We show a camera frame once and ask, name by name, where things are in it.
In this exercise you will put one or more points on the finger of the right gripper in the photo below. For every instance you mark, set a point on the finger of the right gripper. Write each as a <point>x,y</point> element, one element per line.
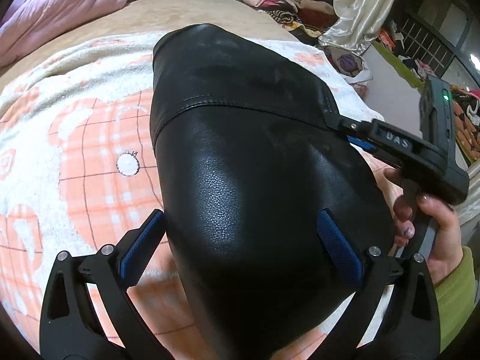
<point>364,145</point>

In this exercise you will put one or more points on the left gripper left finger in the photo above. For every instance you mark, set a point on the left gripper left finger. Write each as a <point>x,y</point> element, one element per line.
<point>87,312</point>

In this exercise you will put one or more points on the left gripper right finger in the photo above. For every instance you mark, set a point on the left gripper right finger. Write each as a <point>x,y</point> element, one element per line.
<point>394,315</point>

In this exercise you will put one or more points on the black leather jacket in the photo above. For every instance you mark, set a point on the black leather jacket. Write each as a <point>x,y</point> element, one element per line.
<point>268,211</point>

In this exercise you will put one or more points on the green sleeve right forearm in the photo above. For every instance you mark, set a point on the green sleeve right forearm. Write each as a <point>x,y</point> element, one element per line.
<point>456,299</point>

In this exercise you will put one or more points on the white plastic bag of clothes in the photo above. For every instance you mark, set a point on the white plastic bag of clothes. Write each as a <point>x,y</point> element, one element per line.
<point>351,67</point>

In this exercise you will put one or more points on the person's right hand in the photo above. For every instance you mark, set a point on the person's right hand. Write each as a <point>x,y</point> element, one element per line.
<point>446,253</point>

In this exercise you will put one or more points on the cream satin curtain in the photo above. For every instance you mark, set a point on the cream satin curtain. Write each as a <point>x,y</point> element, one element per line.
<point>358,24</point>

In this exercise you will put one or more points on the white pink patterned blanket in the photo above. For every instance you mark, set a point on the white pink patterned blanket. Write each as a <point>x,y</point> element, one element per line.
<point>78,171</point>

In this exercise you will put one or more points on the beige bed sheet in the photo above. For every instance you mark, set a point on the beige bed sheet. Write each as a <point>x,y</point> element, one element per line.
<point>158,15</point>

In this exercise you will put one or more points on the pink puffy quilt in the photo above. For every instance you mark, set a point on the pink puffy quilt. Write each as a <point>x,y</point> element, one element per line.
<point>29,24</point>

